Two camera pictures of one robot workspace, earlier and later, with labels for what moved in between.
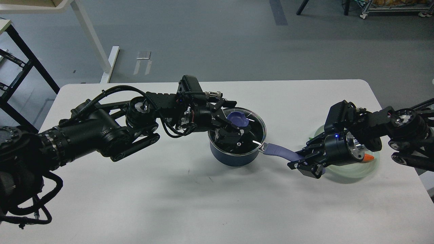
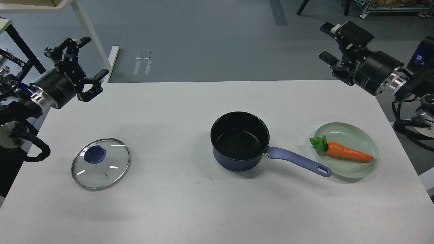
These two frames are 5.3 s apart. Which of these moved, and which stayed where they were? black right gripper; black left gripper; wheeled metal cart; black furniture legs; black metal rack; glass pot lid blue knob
Moved: glass pot lid blue knob; black right gripper; black left gripper
Stayed: black furniture legs; wheeled metal cart; black metal rack
